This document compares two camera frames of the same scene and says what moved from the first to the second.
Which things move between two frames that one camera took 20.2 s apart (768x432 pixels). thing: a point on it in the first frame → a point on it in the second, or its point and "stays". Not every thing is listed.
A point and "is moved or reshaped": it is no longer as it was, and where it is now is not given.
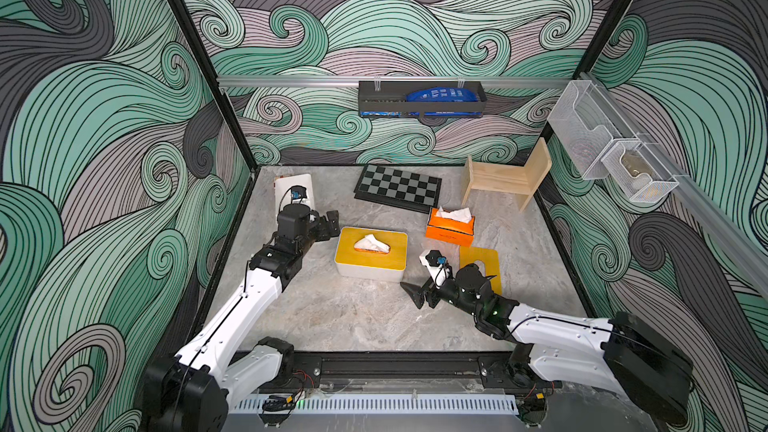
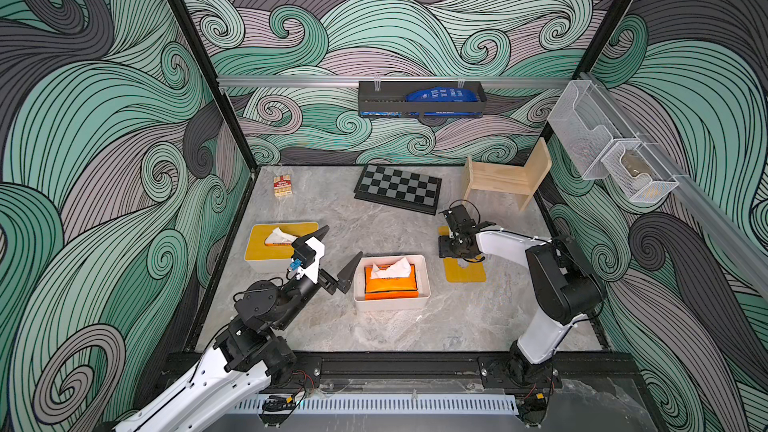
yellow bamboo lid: x=347 y=253 → x=258 y=249
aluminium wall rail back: x=391 y=79 stays
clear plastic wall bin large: x=586 y=126 stays
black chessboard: x=398 y=188 stays
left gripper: x=322 y=233 → x=327 y=284
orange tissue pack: x=370 y=243 is moved or reshaped
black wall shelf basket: x=387 y=99 stays
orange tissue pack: x=455 y=227 is moved or reshaped
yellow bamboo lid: x=490 y=257 is moved or reshaped
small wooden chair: x=507 y=177 stays
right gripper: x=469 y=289 → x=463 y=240
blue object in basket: x=442 y=95 stays
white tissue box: x=283 y=196 → x=392 y=304
